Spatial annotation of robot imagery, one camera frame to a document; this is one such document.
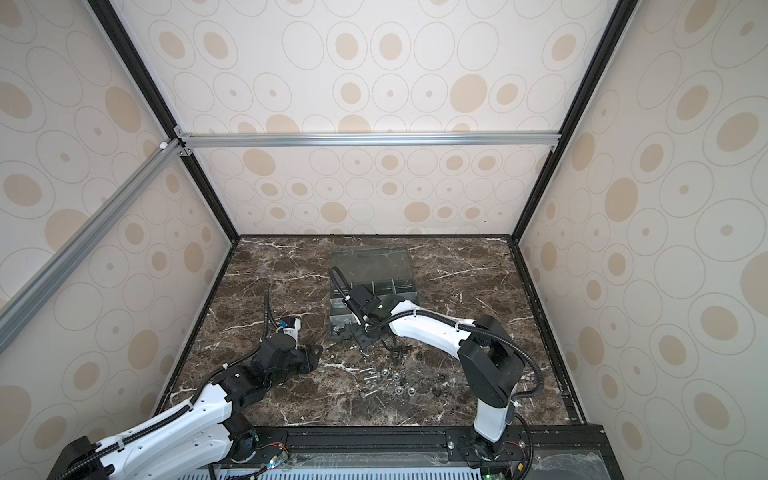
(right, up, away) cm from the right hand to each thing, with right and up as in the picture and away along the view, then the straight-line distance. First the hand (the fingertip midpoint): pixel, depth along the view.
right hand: (374, 329), depth 87 cm
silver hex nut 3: (+10, -16, -6) cm, 20 cm away
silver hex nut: (+6, -13, -2) cm, 15 cm away
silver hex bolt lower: (-1, -16, -6) cm, 17 cm away
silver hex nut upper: (+3, -11, -2) cm, 12 cm away
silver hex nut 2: (+7, -16, -5) cm, 18 cm away
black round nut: (+17, -16, -6) cm, 24 cm away
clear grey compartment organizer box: (+2, +17, +24) cm, 29 cm away
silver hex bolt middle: (-1, -13, -3) cm, 13 cm away
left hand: (-13, -4, -6) cm, 15 cm away
